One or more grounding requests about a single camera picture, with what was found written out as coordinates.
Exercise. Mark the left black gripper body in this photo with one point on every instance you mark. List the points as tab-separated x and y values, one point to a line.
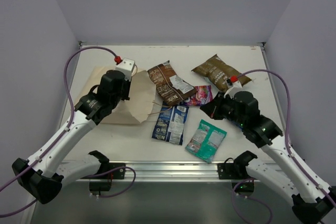
126	91

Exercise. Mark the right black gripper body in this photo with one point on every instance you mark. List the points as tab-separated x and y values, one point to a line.
226	109

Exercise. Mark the purple pink candy bag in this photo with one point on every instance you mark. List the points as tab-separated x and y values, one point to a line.
202	96

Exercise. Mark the green snack packet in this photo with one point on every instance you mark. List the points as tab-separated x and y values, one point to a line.
206	141

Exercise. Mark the beige paper bag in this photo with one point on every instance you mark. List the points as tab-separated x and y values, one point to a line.
143	102

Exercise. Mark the light blue snack bag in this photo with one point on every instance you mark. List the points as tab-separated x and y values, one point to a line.
216	71

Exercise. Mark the brown kettle chips bag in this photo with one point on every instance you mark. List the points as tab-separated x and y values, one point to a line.
171	88

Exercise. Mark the blue snack packet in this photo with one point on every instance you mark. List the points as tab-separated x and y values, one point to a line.
170	123

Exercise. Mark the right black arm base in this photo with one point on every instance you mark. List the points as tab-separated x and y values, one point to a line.
227	171

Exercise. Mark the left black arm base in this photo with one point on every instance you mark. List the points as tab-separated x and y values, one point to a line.
101	182

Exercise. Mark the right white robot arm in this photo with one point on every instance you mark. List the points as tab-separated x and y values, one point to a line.
310	197

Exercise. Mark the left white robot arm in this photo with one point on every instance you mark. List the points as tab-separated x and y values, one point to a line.
42	174

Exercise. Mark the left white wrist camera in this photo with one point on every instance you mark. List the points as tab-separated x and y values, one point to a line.
127	67

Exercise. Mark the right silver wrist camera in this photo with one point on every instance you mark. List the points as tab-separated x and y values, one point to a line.
234	86

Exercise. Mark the aluminium mounting rail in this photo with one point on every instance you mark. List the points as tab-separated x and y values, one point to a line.
172	170

